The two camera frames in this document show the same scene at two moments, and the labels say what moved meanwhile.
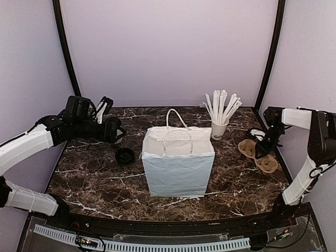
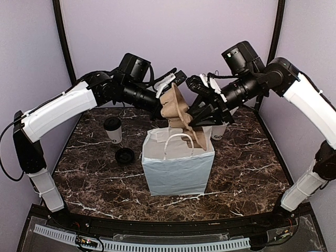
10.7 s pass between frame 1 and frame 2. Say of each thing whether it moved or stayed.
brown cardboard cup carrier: moved
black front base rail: stayed
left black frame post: stayed
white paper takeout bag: stayed
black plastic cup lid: stayed
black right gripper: moved
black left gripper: moved
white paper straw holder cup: stayed
